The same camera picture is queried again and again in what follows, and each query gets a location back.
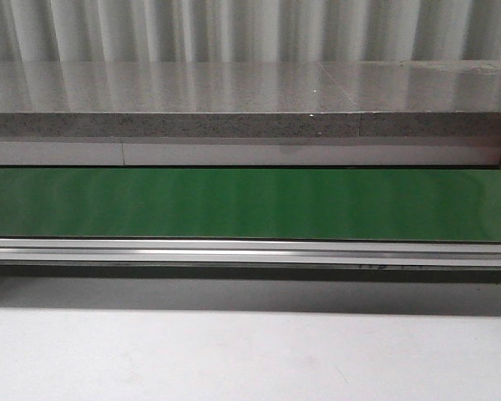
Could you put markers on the white pleated curtain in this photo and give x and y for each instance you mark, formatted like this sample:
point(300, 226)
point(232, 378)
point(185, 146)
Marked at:
point(249, 31)

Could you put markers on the green conveyor belt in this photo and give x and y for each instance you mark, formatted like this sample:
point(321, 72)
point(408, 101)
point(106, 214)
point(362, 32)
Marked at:
point(252, 203)

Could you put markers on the grey granite counter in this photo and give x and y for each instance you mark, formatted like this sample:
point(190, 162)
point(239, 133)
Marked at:
point(394, 114)

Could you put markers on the aluminium conveyor frame rail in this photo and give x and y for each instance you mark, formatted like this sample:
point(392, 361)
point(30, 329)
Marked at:
point(482, 255)

